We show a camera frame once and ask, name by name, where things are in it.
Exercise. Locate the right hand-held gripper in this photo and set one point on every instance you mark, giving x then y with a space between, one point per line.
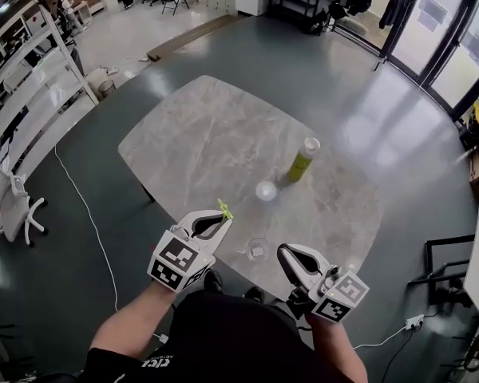
339 297

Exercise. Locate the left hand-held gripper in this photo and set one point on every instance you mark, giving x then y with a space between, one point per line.
171 261

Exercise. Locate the clear glass cup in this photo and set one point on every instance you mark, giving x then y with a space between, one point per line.
259 249

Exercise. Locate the person's left forearm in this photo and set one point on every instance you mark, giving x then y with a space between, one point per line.
131 321

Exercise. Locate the person's right forearm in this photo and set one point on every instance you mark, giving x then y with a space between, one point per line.
335 349

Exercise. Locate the person's black shoe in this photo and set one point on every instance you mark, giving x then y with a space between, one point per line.
213 281
254 293

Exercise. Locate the black table leg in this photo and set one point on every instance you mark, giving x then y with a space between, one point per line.
148 193

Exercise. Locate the green bottle with white cap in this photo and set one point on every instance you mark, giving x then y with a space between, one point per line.
299 166

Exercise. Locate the person's black shirt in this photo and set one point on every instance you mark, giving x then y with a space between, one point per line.
231 341

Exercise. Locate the white power adapter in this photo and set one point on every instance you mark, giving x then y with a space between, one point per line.
161 338

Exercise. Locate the white power strip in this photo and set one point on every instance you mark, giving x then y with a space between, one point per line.
414 321

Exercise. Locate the dark waste bin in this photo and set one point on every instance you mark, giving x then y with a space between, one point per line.
106 88

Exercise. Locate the low wooden platform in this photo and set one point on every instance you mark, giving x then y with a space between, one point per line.
191 38

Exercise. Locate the white office chair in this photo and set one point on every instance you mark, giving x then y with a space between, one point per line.
12 210

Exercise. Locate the metal clothes rack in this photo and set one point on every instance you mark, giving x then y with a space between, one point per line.
383 50

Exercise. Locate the white shelving unit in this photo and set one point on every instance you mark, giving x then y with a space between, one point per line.
36 74

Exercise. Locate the hanging dark jacket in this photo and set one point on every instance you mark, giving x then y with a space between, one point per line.
395 8

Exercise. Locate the black metal frame stand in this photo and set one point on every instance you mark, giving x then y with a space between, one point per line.
443 269

